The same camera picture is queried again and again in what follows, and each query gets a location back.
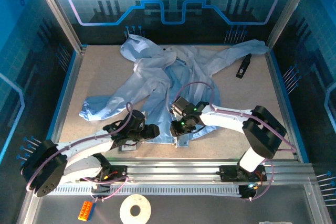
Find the light blue zip jacket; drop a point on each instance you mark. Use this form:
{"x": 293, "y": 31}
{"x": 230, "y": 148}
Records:
{"x": 147, "y": 77}

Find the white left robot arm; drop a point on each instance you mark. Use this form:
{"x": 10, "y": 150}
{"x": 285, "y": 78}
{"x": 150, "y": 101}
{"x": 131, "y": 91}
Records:
{"x": 86, "y": 145}

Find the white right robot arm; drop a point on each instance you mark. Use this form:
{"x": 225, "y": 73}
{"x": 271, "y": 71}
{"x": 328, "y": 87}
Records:
{"x": 231, "y": 120}

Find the black handheld device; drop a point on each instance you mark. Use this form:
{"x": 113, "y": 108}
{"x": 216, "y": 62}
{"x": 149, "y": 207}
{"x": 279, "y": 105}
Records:
{"x": 243, "y": 66}

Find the white tape roll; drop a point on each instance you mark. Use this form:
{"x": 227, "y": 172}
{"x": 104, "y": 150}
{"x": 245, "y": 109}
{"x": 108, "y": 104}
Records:
{"x": 128, "y": 209}

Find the black electronics box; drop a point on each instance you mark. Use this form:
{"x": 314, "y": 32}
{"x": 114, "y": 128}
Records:
{"x": 248, "y": 191}

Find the blue toy brick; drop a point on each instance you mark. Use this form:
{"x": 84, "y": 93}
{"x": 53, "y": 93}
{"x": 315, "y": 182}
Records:
{"x": 92, "y": 213}

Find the orange toy brick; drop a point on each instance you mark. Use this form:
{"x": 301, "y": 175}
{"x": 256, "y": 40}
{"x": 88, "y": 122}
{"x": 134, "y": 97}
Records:
{"x": 84, "y": 210}

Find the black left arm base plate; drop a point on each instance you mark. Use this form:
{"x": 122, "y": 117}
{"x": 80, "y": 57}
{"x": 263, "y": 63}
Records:
{"x": 119, "y": 172}

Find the aluminium mounting rail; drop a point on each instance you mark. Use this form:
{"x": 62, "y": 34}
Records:
{"x": 173, "y": 170}

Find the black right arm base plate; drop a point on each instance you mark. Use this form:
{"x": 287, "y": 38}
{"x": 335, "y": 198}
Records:
{"x": 228, "y": 173}

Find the aluminium frame post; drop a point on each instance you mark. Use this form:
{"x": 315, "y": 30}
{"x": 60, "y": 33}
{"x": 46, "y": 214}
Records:
{"x": 57, "y": 9}
{"x": 288, "y": 6}

